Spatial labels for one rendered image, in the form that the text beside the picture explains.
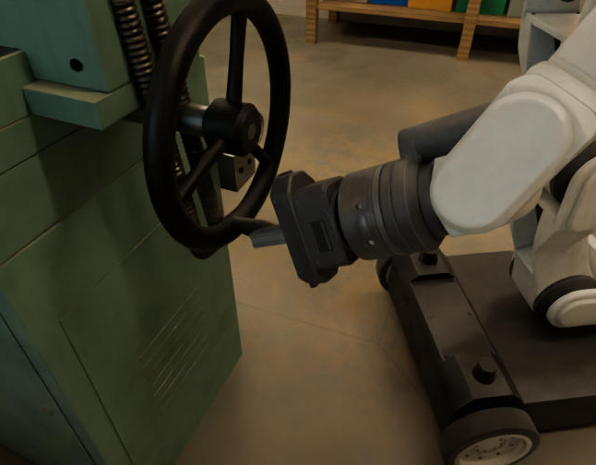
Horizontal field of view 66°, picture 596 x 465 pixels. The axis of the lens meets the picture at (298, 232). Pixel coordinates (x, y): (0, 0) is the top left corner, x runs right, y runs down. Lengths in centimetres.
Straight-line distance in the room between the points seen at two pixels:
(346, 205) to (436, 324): 77
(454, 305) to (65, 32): 99
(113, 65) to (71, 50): 4
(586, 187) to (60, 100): 78
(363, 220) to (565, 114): 17
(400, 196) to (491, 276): 97
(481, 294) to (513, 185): 95
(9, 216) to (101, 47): 21
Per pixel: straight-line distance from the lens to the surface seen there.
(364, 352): 131
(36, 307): 64
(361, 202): 41
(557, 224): 95
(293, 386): 124
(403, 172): 40
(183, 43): 43
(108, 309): 74
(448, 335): 114
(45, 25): 52
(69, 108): 52
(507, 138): 36
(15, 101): 56
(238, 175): 89
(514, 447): 117
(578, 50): 39
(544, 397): 115
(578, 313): 117
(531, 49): 89
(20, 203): 58
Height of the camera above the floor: 105
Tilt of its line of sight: 40 degrees down
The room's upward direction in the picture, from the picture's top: straight up
